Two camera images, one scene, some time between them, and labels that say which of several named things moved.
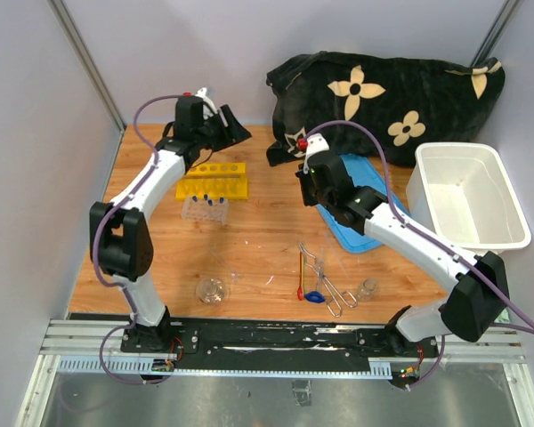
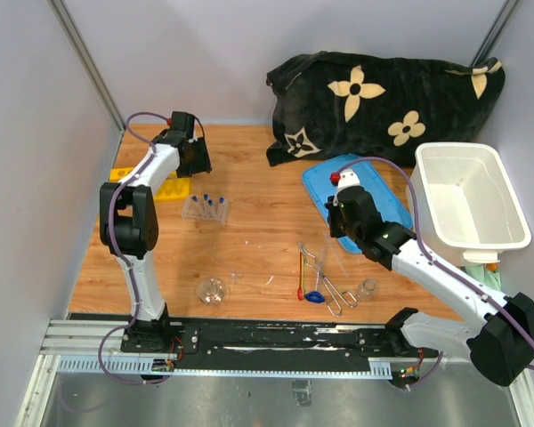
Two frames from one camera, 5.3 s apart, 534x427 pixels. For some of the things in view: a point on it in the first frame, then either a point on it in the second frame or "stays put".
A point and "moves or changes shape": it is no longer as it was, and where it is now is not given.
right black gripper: [303, 178] to [333, 207]
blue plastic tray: [365, 173] stays put
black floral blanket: [364, 104] stays put
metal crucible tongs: [332, 303] stays put
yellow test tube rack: [216, 180] moves or changes shape
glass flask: [210, 290] stays put
